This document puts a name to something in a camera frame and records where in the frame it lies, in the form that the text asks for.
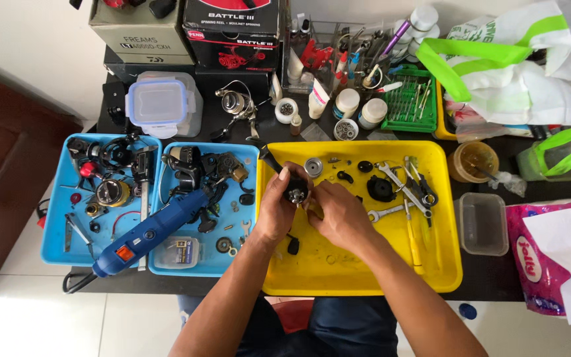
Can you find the blue bottle cap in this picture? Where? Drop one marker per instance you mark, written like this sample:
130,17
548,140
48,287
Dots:
468,311

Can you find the long silver wrench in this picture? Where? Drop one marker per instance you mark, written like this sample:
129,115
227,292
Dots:
402,188

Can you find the flat black box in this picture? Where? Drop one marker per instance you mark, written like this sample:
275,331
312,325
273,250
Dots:
117,69

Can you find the pink tissue pack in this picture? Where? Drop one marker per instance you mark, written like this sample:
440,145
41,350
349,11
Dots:
538,258

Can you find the person's right fingers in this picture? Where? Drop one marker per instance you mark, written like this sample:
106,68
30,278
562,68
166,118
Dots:
321,198

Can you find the black and red reel box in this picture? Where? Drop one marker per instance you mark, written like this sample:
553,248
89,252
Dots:
233,42

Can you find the small black curved part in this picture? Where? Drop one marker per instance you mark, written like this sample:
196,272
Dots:
345,176

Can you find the heap of disassembled reel parts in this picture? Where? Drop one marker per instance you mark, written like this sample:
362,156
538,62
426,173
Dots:
109,183

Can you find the short silver wrench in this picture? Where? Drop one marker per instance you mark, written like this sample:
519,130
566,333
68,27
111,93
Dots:
384,212

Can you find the black fishing reel body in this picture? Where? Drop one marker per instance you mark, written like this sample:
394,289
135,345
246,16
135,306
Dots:
296,188

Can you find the purple pen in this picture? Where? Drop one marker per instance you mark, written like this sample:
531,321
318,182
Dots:
395,37

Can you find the white squeeze tube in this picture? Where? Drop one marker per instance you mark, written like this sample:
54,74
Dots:
318,99

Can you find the brown wooden door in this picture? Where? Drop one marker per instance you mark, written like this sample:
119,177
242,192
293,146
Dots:
8,188

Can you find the person's blue jeans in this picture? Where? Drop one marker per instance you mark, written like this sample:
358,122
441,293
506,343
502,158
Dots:
350,327

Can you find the heap of black reel parts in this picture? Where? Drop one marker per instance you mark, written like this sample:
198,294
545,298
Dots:
206,178

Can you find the small black disc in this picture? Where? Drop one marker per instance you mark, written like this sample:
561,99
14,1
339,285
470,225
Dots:
365,166

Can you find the yellow plastic tray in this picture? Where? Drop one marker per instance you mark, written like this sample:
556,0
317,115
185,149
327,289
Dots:
345,267

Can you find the black round rotor part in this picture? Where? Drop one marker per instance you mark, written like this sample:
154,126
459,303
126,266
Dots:
380,189

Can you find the small white tub of bearings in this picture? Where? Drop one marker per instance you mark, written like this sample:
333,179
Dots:
286,110

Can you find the silver round spool part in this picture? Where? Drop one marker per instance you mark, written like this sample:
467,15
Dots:
314,167

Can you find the small yellow tray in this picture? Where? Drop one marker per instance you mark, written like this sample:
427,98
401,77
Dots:
441,119

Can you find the amber plastic cup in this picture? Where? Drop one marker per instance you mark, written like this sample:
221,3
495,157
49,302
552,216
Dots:
471,161

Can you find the black device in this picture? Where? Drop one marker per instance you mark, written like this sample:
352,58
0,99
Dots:
114,104

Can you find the small black knob part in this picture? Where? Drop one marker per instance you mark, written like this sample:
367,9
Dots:
293,245

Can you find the blue plastic tray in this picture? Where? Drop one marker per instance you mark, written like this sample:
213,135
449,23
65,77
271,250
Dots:
57,238
216,263

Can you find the small white bottle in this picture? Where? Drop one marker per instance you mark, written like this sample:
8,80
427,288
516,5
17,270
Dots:
275,89

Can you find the blue rotary tool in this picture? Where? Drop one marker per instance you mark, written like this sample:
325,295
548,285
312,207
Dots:
151,233

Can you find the person's right hand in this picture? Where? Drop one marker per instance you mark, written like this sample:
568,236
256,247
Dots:
345,215

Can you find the white plastic jar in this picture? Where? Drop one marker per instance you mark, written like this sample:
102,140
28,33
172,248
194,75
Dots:
346,103
372,114

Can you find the clear organizer with tools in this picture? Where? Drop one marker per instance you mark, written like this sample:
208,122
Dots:
325,54

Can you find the crumpled clear plastic wrap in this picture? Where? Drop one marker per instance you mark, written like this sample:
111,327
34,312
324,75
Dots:
509,182

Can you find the silver spinning reel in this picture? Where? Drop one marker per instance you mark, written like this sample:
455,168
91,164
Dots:
236,104

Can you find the green screwdriver bit set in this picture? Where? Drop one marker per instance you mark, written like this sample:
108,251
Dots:
409,104

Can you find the red stool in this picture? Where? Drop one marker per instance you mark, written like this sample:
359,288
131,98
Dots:
293,315

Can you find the red object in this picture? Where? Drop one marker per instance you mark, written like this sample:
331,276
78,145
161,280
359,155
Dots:
42,213

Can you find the small round tub of washers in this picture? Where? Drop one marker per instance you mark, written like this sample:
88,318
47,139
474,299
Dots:
346,130

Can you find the group of white bottles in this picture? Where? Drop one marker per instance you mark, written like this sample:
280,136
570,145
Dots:
417,29

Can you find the person's left hand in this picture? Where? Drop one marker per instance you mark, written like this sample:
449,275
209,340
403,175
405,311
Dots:
271,208

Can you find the empty clear plastic tub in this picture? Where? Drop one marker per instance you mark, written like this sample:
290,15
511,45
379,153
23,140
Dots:
481,225

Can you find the small brown dropper bottle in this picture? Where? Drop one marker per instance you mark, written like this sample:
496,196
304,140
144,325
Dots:
296,125

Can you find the clear container with blue-rimmed lid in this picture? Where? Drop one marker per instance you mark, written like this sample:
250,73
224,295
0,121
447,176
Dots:
159,104

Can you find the grey cardboard reel box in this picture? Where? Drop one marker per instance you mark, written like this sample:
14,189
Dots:
139,34

